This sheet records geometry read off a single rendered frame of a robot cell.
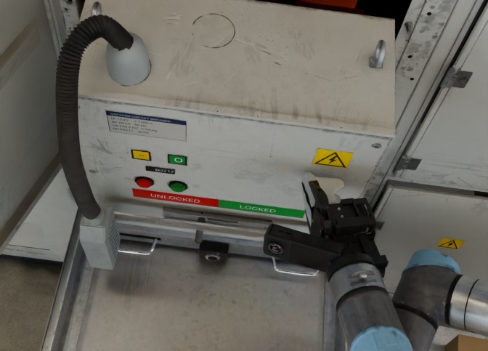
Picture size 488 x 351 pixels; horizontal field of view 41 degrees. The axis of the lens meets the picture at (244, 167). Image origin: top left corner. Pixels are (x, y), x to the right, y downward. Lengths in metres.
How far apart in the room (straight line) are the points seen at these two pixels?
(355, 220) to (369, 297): 0.14
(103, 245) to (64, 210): 0.74
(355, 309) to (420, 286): 0.14
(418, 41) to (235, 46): 0.37
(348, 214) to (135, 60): 0.38
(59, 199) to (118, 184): 0.67
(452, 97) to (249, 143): 0.48
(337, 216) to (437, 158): 0.57
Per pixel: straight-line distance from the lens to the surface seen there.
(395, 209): 1.70
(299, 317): 1.40
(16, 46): 1.22
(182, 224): 1.23
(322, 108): 0.97
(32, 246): 2.22
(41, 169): 1.51
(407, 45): 1.24
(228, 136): 1.00
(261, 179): 1.11
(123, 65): 0.95
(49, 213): 1.96
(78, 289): 1.41
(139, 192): 1.23
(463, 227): 1.80
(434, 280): 1.00
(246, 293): 1.40
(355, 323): 0.88
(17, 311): 2.32
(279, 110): 0.96
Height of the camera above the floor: 2.13
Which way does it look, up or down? 58 degrees down
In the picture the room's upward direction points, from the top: 9 degrees clockwise
